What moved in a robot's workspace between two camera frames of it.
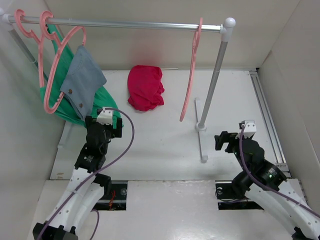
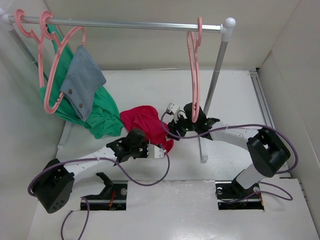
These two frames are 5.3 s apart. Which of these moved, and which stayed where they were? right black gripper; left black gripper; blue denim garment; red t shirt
Moved: red t shirt; left black gripper; right black gripper
Stayed: blue denim garment
